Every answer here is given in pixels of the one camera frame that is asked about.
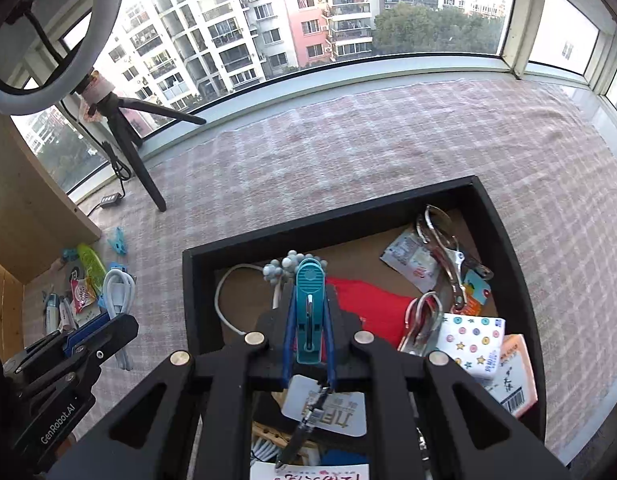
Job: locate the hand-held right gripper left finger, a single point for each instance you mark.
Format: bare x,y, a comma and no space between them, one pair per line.
287,345

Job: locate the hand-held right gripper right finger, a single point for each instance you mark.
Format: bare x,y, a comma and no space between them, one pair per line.
331,345

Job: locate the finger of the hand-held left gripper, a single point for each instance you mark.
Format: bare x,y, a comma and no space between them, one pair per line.
121,327
86,337

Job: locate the black tray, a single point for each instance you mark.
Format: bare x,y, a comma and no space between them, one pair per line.
338,215

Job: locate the pale cosmetic tube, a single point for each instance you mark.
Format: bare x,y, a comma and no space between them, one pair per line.
67,314
52,312

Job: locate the red pink packet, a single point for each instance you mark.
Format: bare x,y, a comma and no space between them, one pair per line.
82,294

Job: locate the red cloth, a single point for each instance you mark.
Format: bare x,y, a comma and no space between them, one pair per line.
373,307

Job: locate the grey logo packet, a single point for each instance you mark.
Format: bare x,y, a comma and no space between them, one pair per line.
74,275

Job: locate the white label card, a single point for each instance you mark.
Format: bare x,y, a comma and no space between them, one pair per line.
338,410

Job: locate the green yellow snack packet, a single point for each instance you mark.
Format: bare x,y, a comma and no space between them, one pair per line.
91,265

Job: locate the grey bead cluster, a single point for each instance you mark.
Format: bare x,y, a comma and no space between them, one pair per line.
283,270

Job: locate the black pen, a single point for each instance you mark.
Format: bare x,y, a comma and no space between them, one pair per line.
303,432

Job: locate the small wooden rack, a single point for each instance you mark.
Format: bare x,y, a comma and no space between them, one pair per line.
268,437

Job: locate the blue flat item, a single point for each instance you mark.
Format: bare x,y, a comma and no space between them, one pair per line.
344,458

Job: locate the white red sachet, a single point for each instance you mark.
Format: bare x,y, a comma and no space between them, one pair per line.
408,260

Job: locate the white pink printed packet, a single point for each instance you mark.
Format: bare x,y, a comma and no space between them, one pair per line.
308,472

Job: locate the white dotted tissue packet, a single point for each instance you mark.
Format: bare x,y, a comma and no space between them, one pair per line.
471,342

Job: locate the light wooden cabinet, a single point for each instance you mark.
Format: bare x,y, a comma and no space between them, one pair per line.
33,195

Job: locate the blue cartoon card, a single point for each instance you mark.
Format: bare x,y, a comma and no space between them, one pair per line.
477,287

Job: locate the black tripod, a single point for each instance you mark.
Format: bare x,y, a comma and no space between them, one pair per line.
142,170

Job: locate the orange white barcode box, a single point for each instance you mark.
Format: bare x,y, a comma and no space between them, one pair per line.
513,380

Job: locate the pink plaid tablecloth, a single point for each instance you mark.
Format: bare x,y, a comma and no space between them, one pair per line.
368,145

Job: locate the row of apartment buildings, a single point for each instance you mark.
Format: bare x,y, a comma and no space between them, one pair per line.
223,30

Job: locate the green trees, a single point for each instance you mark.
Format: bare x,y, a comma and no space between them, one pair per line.
433,30

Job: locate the cream window frame post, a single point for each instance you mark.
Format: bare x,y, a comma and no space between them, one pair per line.
520,25

